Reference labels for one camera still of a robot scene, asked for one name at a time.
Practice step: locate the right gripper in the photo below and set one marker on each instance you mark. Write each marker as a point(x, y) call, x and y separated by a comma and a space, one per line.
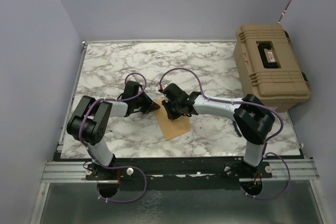
point(166, 103)

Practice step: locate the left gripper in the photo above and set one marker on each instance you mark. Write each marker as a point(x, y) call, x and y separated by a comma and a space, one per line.
point(149, 106)

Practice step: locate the brown paper envelope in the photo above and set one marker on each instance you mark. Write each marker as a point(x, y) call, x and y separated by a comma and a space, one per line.
point(171, 128)

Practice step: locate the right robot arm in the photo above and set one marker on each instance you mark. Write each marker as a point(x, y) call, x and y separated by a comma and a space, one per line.
point(250, 116)

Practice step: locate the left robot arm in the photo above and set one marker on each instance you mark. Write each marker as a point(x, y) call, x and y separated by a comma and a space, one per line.
point(89, 121)

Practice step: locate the tan plastic tool case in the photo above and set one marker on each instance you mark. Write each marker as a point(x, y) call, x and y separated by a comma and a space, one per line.
point(268, 67)

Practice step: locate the blue handled pliers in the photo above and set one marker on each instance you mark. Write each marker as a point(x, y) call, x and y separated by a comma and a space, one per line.
point(237, 130)

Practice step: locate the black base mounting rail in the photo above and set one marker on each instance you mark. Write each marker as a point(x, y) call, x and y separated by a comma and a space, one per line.
point(182, 173)

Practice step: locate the aluminium frame rail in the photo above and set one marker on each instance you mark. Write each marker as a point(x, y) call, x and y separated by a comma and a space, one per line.
point(63, 172)

